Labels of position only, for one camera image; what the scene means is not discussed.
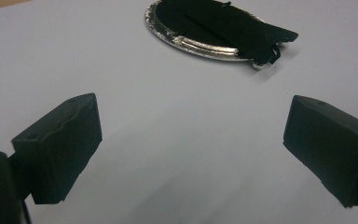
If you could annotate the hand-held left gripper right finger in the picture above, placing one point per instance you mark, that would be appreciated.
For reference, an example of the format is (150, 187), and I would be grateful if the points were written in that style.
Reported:
(332, 149)

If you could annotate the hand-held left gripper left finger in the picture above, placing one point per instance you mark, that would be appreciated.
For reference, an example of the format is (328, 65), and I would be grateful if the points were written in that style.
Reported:
(62, 146)

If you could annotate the oval silver-framed stand mirror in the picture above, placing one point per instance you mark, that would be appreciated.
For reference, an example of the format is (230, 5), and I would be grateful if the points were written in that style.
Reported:
(199, 18)

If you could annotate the white table board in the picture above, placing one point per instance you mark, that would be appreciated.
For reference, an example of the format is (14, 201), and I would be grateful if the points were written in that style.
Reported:
(180, 124)

